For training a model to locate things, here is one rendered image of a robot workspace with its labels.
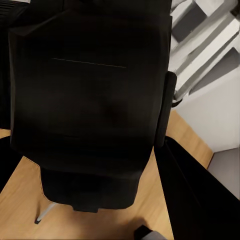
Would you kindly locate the camera tripod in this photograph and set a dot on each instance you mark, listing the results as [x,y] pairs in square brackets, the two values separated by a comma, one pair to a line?
[207,44]

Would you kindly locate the bookcase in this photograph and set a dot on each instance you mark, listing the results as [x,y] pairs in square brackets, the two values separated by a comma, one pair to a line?
[221,72]

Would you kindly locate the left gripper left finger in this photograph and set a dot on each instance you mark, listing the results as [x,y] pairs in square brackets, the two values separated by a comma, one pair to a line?
[9,159]

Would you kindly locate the desk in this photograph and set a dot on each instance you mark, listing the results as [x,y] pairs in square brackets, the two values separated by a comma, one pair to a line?
[225,166]

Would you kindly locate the digital camera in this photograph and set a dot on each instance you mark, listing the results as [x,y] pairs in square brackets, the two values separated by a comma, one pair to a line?
[86,93]

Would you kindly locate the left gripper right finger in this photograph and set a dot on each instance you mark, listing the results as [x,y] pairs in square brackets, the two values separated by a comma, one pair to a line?
[199,206]

